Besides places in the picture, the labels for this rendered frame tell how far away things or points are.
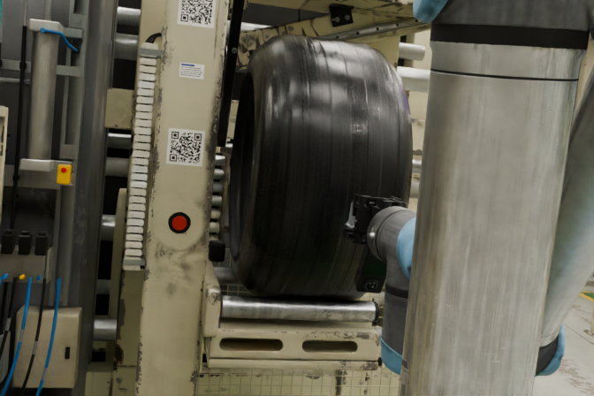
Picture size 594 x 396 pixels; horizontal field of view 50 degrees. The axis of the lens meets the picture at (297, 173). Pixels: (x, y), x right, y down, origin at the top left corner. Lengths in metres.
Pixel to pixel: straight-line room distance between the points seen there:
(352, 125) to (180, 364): 0.63
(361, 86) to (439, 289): 0.79
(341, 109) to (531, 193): 0.76
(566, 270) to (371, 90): 0.63
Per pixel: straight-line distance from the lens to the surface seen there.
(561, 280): 0.77
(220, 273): 1.61
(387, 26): 1.88
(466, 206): 0.49
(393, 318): 0.89
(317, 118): 1.19
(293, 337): 1.35
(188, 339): 1.43
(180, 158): 1.36
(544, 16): 0.48
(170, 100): 1.36
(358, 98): 1.24
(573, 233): 0.71
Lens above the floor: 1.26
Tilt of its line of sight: 3 degrees down
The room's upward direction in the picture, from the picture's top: 5 degrees clockwise
